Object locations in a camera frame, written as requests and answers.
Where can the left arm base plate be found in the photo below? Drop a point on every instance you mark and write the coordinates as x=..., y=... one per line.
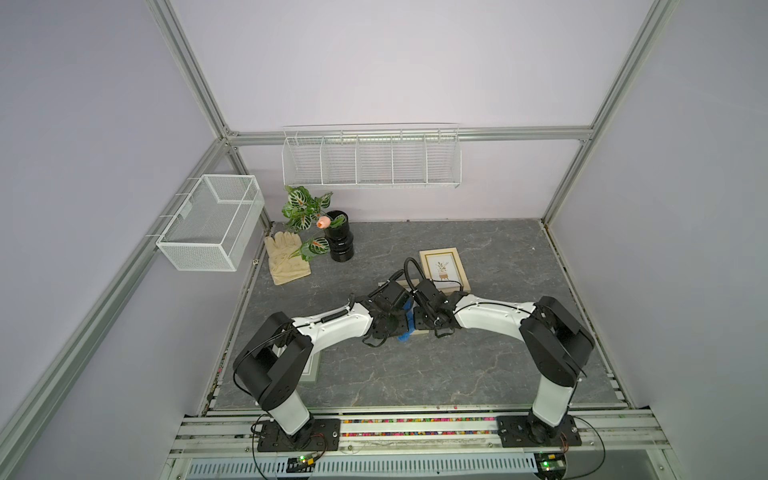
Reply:
x=317, y=435

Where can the cream work glove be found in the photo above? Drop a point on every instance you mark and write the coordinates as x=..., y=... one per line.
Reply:
x=285, y=265

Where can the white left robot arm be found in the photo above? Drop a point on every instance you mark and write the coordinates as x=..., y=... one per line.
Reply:
x=272, y=363

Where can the gold frame with deer print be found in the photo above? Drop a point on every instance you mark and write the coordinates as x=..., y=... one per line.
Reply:
x=391, y=297

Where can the glossy black vase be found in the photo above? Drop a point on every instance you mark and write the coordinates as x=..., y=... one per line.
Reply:
x=339, y=236

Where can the blue microfiber cloth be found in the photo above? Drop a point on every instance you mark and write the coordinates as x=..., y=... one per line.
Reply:
x=408, y=310

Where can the aluminium rail base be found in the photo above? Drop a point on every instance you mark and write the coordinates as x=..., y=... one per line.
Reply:
x=434, y=442

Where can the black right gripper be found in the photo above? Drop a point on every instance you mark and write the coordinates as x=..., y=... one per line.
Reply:
x=417, y=322

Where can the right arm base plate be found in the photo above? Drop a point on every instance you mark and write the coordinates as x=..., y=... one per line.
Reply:
x=517, y=431

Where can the white wire basket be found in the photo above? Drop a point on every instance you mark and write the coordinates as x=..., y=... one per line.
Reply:
x=211, y=229

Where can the green picture frame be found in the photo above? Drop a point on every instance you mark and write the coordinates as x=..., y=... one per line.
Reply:
x=311, y=368

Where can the white wire wall shelf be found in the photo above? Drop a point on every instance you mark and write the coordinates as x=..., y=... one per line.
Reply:
x=372, y=155

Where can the gold frame with plant print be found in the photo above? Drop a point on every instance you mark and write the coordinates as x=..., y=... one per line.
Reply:
x=444, y=267

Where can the green artificial plant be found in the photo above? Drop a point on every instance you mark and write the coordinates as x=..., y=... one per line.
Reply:
x=302, y=211

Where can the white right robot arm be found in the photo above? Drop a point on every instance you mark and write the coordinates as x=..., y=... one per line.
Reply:
x=558, y=343

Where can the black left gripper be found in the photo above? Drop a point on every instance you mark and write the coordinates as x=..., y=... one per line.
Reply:
x=402, y=327

